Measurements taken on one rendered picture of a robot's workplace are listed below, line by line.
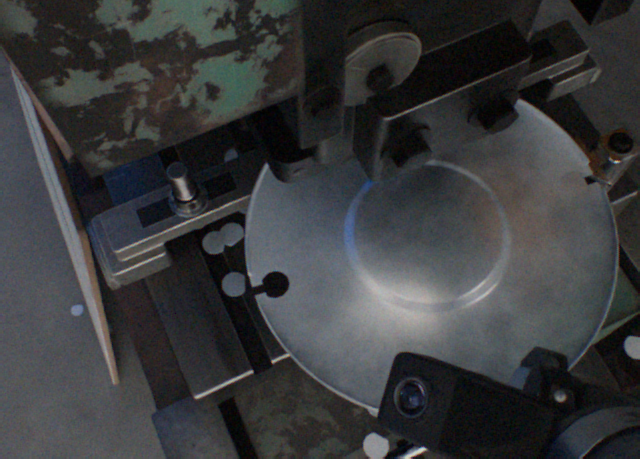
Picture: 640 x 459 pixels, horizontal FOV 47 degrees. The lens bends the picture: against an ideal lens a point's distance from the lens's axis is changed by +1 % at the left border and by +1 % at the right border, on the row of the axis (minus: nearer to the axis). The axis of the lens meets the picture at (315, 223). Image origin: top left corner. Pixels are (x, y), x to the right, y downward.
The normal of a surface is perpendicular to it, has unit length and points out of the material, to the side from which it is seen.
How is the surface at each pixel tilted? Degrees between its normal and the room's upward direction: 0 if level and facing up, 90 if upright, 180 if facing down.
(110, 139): 90
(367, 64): 90
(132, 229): 0
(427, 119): 90
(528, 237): 2
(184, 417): 0
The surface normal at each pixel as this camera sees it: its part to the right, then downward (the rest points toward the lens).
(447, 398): -0.59, -0.23
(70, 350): -0.01, -0.39
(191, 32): 0.43, 0.83
